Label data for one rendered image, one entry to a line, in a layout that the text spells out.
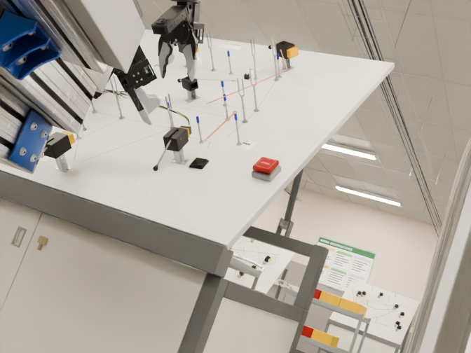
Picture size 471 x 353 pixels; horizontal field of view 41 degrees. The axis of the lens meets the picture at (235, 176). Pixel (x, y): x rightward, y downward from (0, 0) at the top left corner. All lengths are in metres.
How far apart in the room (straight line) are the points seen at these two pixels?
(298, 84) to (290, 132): 0.31
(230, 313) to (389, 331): 8.98
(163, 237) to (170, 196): 0.15
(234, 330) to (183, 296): 0.18
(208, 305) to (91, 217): 0.39
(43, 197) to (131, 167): 0.24
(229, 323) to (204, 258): 0.20
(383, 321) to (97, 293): 9.16
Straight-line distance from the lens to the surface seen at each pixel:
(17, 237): 1.82
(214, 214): 1.49
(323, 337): 6.49
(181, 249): 1.43
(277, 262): 8.85
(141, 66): 1.48
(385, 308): 10.77
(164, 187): 1.62
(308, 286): 1.94
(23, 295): 1.75
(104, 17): 0.74
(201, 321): 1.43
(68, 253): 1.68
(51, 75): 0.95
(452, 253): 1.67
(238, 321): 1.57
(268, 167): 1.57
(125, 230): 1.53
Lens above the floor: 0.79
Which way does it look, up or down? 10 degrees up
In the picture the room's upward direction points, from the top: 20 degrees clockwise
